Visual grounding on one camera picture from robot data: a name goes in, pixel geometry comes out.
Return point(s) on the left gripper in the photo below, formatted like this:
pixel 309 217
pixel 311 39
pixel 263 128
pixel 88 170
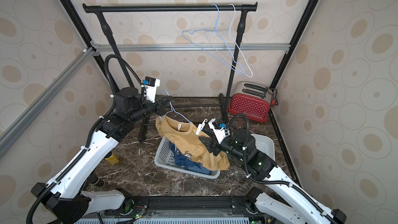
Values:
pixel 161 104

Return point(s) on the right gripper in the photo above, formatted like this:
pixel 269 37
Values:
pixel 212 143

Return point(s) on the light blue hanger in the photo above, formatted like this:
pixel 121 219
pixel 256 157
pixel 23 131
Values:
pixel 172 109
pixel 215 38

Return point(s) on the white clothespin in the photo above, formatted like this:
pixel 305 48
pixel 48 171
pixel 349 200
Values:
pixel 201 126

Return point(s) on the tan yellow t-shirt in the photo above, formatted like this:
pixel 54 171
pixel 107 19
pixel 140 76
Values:
pixel 183 136

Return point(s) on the dark blue t-shirt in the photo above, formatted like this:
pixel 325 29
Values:
pixel 184 162

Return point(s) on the white wire hanger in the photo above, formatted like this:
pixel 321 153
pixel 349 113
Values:
pixel 236 43

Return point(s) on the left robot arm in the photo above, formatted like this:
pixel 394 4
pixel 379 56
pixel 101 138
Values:
pixel 63 194

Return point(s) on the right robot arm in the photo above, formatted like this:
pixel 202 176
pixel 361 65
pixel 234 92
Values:
pixel 298 207

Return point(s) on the white plastic basket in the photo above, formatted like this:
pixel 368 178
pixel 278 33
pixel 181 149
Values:
pixel 164 158

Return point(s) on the white plastic bin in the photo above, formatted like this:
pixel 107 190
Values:
pixel 265 145

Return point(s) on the red toaster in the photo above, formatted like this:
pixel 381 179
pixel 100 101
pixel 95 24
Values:
pixel 253 100

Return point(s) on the yellow bottle black cap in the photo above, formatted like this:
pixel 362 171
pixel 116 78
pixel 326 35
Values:
pixel 112 159

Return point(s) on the dark bottle black cap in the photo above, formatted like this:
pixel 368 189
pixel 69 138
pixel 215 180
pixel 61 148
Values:
pixel 95 181

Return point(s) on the black clothes rack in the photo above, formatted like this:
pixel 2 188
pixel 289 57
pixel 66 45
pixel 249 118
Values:
pixel 244 9

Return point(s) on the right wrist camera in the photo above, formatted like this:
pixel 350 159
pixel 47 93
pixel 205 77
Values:
pixel 218 128

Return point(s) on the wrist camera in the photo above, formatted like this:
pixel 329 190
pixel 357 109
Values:
pixel 150 86
pixel 218 128

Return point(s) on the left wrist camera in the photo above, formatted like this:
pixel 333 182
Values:
pixel 150 86

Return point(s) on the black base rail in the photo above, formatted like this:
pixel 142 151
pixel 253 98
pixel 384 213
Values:
pixel 185 210

